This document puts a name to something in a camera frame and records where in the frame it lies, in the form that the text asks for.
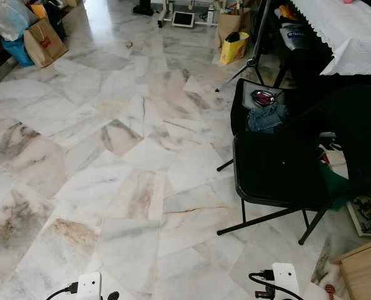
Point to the white framed tablet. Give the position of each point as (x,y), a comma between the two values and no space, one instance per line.
(183,19)

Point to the light wooden cabinet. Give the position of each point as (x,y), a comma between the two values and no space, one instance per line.
(363,275)

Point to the blue bag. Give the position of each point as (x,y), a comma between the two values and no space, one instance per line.
(17,53)

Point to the small brown floor object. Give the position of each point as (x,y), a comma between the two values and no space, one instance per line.
(128,44)

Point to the plain black bag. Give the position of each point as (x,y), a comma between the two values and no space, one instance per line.
(57,22)

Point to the yellow shopping bag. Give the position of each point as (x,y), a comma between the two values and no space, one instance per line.
(232,51)

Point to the black bag white label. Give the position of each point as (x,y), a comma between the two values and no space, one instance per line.
(296,37)

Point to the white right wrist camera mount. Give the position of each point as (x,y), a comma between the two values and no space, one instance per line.
(286,278)

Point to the white metal rack frame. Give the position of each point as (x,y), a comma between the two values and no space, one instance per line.
(162,14)

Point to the black folding chair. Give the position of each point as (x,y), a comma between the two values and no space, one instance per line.
(279,169)

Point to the blue denim cloth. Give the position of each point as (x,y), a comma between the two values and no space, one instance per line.
(266,119)

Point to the plain brown paper bag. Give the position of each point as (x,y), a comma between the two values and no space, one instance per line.
(230,24)

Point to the green bag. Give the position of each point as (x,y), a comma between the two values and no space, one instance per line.
(335,187)

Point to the stack of books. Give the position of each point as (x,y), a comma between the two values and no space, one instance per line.
(370,212)

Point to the orange packet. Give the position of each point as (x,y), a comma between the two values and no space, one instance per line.
(288,12)

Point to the black tripod stand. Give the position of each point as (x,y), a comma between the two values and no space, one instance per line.
(254,61)

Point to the brown paper bag red label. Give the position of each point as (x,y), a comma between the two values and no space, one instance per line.
(47,53)

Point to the table with white tablecloth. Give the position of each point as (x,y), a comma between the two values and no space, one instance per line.
(341,31)

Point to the black stand base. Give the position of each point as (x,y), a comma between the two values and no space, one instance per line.
(143,9)

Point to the open black fabric bag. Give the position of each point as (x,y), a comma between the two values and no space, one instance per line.
(240,100)

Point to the white plastic bag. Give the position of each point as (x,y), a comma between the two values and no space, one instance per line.
(10,19)

